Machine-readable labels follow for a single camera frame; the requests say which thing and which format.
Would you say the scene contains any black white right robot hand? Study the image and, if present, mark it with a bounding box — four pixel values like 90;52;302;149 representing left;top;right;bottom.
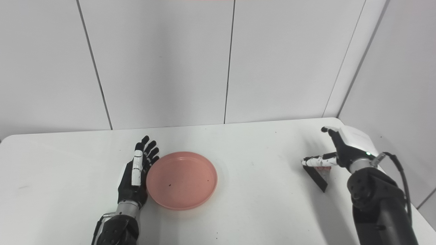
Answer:
301;126;377;171

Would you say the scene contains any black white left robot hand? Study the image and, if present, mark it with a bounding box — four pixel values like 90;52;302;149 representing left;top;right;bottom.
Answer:
117;135;160;209

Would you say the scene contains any fruit topped cake slice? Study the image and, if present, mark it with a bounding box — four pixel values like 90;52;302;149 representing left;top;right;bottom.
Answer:
302;163;332;193

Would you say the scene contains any pink round plate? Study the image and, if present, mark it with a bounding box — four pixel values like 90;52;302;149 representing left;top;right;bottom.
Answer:
146;151;219;211

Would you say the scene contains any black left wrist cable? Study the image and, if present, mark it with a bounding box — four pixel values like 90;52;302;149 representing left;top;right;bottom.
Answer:
91;211;116;245

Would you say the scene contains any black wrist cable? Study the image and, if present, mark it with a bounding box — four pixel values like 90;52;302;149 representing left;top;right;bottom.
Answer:
91;211;116;245
374;152;413;226

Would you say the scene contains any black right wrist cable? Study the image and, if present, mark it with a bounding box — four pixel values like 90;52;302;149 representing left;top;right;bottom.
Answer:
374;152;413;226

